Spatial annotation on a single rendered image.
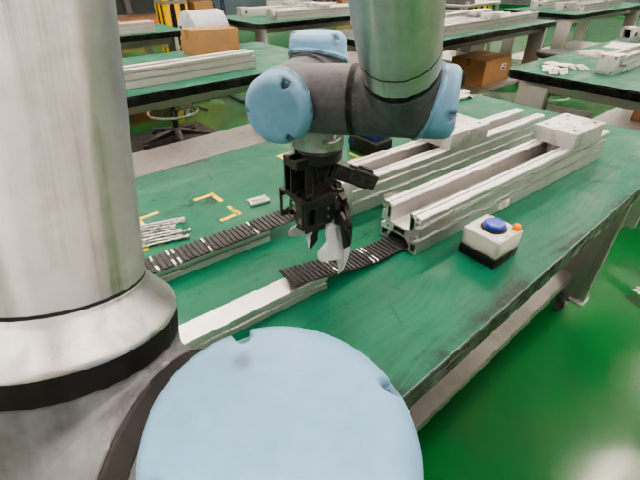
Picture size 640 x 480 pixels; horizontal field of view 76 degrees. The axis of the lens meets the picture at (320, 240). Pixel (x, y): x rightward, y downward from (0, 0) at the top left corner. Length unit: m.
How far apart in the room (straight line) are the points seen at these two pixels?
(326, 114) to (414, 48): 0.13
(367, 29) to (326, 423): 0.28
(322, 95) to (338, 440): 0.34
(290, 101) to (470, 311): 0.47
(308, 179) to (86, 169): 0.43
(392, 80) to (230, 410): 0.29
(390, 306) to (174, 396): 0.55
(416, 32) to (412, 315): 0.47
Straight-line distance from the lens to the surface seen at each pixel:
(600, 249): 1.87
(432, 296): 0.75
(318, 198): 0.61
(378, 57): 0.37
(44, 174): 0.20
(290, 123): 0.44
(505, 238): 0.83
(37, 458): 0.24
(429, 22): 0.35
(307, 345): 0.21
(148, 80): 2.22
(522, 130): 1.43
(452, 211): 0.89
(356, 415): 0.19
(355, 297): 0.72
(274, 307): 0.69
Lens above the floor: 1.26
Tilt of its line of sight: 34 degrees down
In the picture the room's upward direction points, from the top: straight up
